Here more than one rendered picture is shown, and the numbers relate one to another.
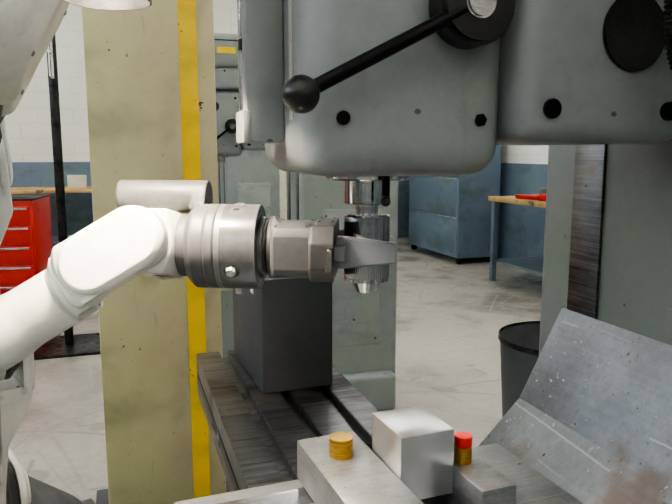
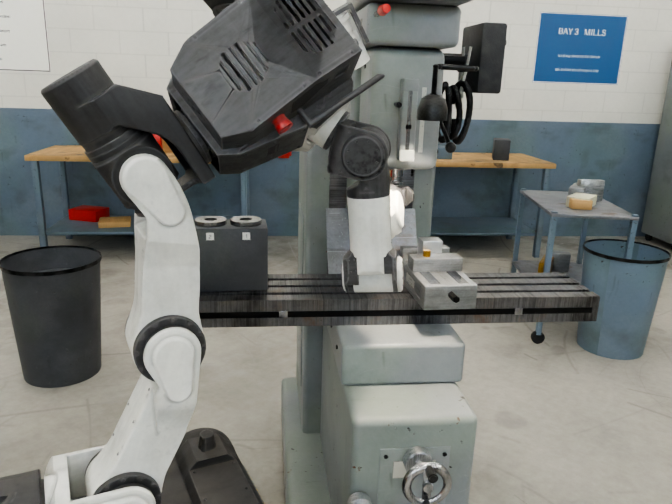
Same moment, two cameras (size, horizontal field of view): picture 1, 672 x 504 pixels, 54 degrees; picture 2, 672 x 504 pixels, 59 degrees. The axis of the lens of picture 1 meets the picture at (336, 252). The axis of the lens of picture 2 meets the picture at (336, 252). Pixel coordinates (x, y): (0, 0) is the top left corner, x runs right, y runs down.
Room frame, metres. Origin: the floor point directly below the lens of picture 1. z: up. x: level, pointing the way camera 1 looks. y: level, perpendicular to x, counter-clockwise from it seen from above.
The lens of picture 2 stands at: (0.51, 1.68, 1.54)
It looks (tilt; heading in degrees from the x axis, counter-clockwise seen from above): 16 degrees down; 281
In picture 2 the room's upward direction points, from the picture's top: 2 degrees clockwise
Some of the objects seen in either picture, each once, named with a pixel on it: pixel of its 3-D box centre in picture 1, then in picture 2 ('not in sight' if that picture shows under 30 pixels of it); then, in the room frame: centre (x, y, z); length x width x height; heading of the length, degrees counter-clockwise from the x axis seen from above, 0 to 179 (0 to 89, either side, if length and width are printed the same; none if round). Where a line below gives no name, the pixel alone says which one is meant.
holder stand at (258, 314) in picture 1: (279, 315); (228, 252); (1.14, 0.10, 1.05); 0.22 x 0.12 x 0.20; 21
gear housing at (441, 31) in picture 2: not in sight; (400, 29); (0.69, -0.07, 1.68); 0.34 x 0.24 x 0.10; 108
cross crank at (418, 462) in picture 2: not in sight; (423, 474); (0.53, 0.44, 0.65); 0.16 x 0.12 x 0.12; 108
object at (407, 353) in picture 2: not in sight; (386, 327); (0.68, -0.03, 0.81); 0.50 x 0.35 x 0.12; 108
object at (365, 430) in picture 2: not in sight; (381, 433); (0.67, -0.01, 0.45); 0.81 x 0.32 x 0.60; 108
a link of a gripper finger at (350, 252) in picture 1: (365, 253); not in sight; (0.65, -0.03, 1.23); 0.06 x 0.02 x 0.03; 87
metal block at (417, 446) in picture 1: (411, 451); (429, 248); (0.57, -0.07, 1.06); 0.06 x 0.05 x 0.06; 21
